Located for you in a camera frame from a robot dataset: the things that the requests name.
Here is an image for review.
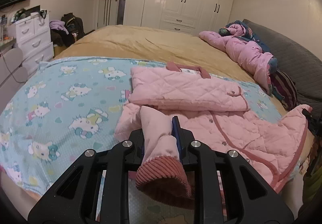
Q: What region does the white bedroom door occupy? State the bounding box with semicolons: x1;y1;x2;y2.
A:
97;0;119;28

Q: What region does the pink floral comforter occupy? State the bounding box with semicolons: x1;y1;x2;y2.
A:
199;20;278;95

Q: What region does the grey quilted headboard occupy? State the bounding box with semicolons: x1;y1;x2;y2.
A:
244;19;321;117

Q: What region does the black backpack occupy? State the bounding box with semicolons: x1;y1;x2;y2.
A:
61;12;85;47

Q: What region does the white drawer chest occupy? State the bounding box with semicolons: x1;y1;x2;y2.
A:
8;11;54;76

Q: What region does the purple clothes pile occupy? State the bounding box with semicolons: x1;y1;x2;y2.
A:
49;20;69;35

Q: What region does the tan bed sheet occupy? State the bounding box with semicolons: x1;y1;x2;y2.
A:
53;24;288;116

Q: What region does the pink quilted jacket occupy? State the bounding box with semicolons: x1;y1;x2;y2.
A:
115;66;311;209

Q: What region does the Hello Kitty blue blanket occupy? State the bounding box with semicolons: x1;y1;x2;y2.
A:
0;56;306;224

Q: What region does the striped dark pillow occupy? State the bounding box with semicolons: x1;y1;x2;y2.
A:
270;70;298;111

